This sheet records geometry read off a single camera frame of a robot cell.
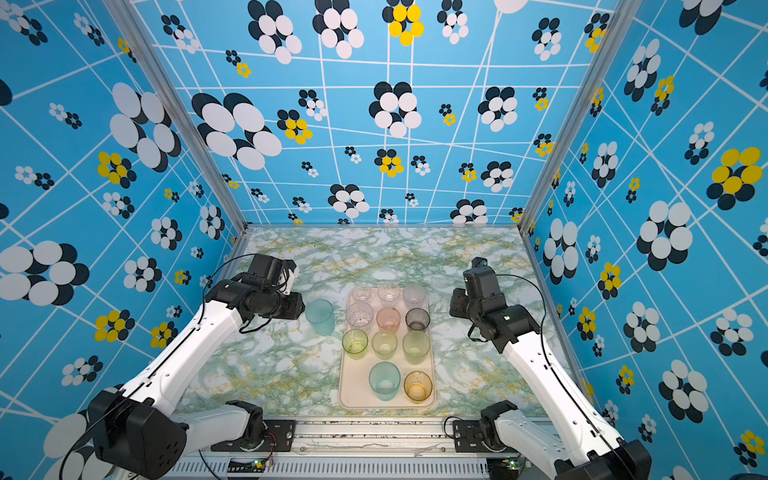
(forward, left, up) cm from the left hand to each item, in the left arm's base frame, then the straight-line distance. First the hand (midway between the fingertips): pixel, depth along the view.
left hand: (301, 305), depth 81 cm
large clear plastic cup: (+2, -15, -8) cm, 18 cm away
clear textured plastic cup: (+11, -33, -13) cm, 37 cm away
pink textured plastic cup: (+2, -24, -12) cm, 27 cm away
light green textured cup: (-6, -32, -13) cm, 35 cm away
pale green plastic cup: (-5, -23, -14) cm, 27 cm away
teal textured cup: (+4, -2, -12) cm, 13 cm away
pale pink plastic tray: (-18, -15, -15) cm, 28 cm away
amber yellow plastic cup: (-17, -32, -14) cm, 39 cm away
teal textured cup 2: (-16, -23, -11) cm, 30 cm away
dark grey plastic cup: (+2, -33, -11) cm, 35 cm away
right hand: (+1, -43, +4) cm, 44 cm away
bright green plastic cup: (-5, -14, -14) cm, 20 cm away
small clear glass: (+11, -15, -12) cm, 22 cm away
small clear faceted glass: (+12, -24, -13) cm, 30 cm away
